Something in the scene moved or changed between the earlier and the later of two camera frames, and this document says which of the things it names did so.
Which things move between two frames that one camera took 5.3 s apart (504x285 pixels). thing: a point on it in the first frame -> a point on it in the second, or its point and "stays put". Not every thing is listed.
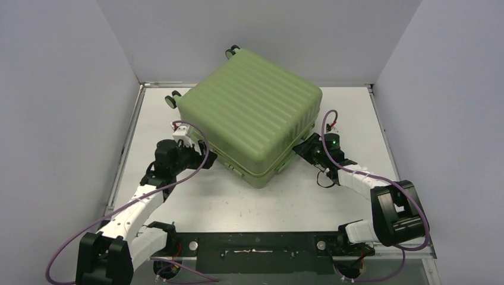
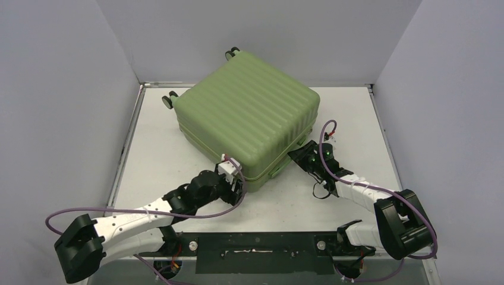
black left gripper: (198, 159) -> (231, 196)
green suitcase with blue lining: (250, 111) stays put
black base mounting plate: (261, 253) stays put
